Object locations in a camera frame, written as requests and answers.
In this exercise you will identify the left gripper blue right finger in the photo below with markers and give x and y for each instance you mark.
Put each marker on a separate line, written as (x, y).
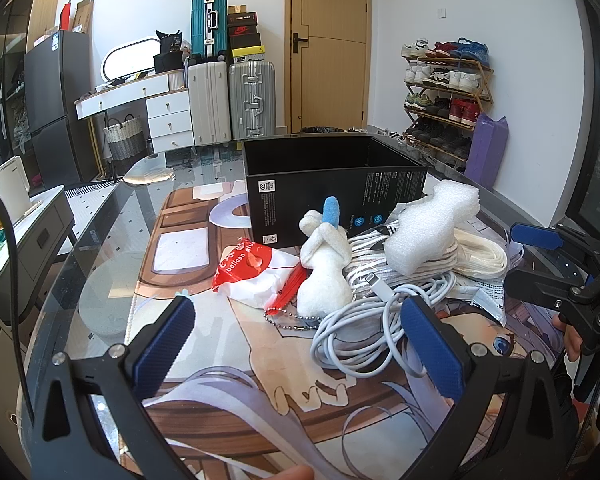
(438, 351)

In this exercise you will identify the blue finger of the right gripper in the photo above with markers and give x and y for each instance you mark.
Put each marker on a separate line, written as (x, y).
(543, 289)
(535, 236)

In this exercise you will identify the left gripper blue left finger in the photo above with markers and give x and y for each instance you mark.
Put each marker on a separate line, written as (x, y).
(156, 346)

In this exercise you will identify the white printed plastic pouch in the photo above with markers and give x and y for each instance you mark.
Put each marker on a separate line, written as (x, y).
(487, 295)

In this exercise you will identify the white foam wrap piece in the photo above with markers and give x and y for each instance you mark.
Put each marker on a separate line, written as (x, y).
(426, 227)

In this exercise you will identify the red and white plastic bag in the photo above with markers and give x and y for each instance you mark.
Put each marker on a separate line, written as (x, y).
(259, 276)

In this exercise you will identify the white plush toy blue horn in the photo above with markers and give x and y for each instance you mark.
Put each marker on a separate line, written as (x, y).
(325, 253)

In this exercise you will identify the black cardboard storage box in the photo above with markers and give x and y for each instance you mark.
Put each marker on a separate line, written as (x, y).
(288, 176)

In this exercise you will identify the adidas white laces bag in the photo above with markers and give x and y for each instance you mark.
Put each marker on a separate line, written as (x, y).
(368, 256)

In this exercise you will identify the person's right hand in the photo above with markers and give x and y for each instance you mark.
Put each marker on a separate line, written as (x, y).
(572, 340)

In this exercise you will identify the person's left hand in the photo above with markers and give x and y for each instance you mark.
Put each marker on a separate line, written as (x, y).
(299, 472)

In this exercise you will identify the anime print desk mat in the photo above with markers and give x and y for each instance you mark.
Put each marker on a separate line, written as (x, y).
(243, 392)

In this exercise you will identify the purple yoga mat bag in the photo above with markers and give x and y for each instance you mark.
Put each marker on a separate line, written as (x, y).
(487, 149)

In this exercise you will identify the grey side cabinet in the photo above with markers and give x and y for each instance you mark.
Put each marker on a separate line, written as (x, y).
(39, 238)

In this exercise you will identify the wooden shoe rack with shoes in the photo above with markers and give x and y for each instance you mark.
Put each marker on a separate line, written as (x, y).
(447, 88)

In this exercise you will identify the woven laundry basket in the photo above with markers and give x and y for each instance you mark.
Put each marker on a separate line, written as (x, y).
(125, 137)

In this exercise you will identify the white electric kettle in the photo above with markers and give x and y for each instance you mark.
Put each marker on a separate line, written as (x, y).
(14, 190)

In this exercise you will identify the white vanity desk with drawers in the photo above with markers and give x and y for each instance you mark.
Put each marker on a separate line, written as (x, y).
(165, 100)

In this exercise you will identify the white hard suitcase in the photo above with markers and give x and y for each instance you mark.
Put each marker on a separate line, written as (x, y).
(208, 103)

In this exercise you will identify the silver aluminium suitcase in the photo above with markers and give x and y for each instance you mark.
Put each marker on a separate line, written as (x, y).
(252, 99)

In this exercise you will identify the black handbag on desk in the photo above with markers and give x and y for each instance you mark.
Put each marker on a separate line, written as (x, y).
(170, 56)

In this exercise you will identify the oval vanity mirror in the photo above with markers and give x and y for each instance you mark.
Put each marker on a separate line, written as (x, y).
(130, 59)

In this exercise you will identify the black refrigerator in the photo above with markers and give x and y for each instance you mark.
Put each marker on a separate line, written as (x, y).
(56, 75)

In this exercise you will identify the wooden door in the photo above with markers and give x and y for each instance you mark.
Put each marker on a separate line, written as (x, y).
(327, 63)

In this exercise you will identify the stack of shoe boxes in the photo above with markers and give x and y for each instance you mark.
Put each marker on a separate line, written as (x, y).
(243, 33)

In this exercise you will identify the teal hard suitcase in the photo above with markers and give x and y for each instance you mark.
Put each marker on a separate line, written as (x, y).
(209, 20)

